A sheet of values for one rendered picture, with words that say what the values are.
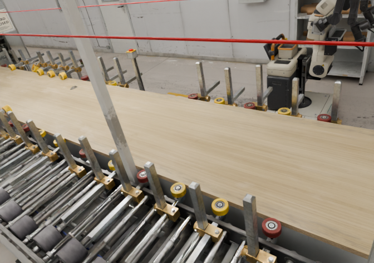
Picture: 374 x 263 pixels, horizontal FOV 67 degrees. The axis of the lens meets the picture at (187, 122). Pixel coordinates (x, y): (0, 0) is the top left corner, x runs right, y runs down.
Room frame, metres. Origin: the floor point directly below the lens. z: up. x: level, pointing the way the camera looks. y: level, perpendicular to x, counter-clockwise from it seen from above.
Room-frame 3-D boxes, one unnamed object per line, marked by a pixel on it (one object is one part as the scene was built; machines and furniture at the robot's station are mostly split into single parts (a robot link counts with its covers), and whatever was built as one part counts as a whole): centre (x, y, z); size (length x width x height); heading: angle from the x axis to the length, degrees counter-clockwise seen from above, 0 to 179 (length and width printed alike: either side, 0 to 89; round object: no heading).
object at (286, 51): (2.70, -1.16, 0.87); 0.23 x 0.15 x 0.11; 138
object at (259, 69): (1.79, -0.56, 0.94); 0.04 x 0.04 x 0.48; 49
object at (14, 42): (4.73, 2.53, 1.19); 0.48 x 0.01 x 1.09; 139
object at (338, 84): (1.46, -0.94, 0.87); 0.04 x 0.04 x 0.48; 49
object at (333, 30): (2.43, -1.47, 0.99); 0.28 x 0.16 x 0.22; 138
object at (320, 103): (2.62, -1.25, 0.16); 0.67 x 0.64 x 0.25; 48
